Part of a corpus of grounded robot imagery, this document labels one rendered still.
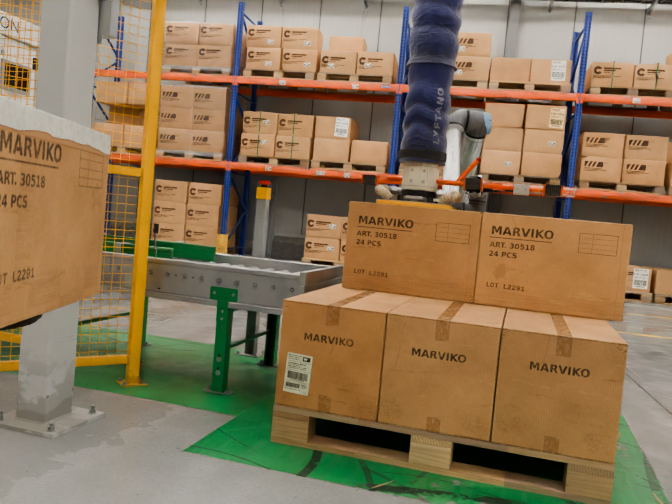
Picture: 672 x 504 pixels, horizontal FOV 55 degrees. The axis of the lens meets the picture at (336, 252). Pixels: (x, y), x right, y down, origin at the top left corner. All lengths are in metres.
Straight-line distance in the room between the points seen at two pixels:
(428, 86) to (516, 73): 7.53
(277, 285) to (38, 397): 1.06
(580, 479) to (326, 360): 0.95
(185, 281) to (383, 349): 1.15
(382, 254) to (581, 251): 0.84
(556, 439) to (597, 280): 0.79
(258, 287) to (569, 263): 1.35
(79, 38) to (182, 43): 8.97
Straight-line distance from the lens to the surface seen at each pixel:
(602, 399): 2.33
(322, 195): 11.84
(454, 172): 3.42
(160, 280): 3.18
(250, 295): 2.97
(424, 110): 3.03
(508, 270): 2.86
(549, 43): 12.07
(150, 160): 3.11
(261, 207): 3.83
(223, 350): 3.07
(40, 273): 1.41
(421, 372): 2.33
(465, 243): 2.87
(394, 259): 2.92
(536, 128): 10.43
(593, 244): 2.86
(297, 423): 2.50
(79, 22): 2.65
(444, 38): 3.10
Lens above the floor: 0.87
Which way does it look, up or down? 3 degrees down
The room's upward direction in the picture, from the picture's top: 5 degrees clockwise
